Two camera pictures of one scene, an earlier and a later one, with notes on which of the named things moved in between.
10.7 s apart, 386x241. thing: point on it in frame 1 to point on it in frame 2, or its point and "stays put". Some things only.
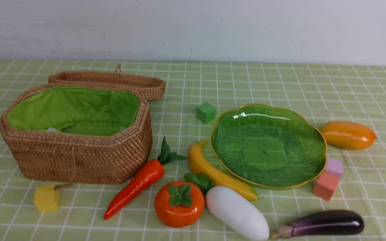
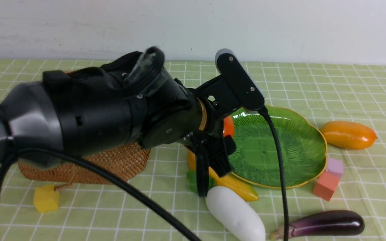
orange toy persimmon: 179,204 to 228,126
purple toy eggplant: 341,222 stays put
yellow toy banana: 198,160 stays put
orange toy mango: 347,135 stays put
